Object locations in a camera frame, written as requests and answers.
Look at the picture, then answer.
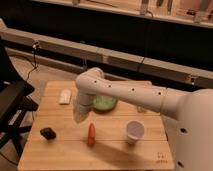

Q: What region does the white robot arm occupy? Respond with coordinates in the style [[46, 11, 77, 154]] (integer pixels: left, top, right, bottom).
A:
[[74, 67, 213, 171]]

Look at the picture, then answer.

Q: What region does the green bowl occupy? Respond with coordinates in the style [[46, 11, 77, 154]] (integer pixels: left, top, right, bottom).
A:
[[93, 96, 118, 111]]

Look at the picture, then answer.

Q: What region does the orange carrot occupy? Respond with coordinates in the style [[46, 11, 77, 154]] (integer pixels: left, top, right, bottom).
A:
[[87, 123, 95, 146]]

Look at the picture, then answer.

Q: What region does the small black object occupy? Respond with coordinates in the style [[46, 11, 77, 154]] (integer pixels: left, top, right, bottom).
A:
[[40, 127, 56, 140]]

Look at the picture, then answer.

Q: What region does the white paper cup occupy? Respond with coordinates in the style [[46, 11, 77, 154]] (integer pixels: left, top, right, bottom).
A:
[[126, 121, 145, 145]]

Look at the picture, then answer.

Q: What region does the white bottle lying down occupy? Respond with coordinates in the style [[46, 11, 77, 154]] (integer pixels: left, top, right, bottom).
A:
[[136, 106, 147, 113]]

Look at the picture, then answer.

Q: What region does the black chair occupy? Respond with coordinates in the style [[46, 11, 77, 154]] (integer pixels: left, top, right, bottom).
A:
[[0, 37, 38, 156]]

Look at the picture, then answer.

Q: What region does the black hanging cable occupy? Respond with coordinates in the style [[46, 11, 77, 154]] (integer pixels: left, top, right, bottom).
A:
[[25, 39, 40, 83]]

